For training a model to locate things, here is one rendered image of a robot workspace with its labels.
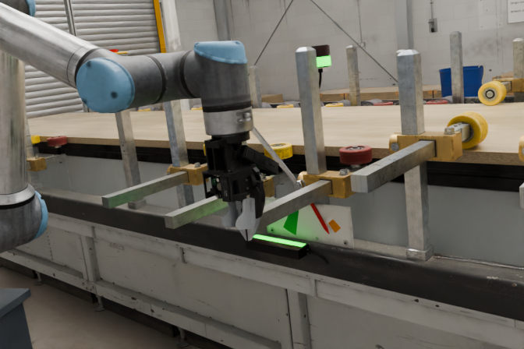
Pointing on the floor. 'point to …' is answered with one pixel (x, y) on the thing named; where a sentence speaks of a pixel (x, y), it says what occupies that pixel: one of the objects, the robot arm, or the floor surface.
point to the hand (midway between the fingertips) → (249, 232)
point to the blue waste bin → (471, 88)
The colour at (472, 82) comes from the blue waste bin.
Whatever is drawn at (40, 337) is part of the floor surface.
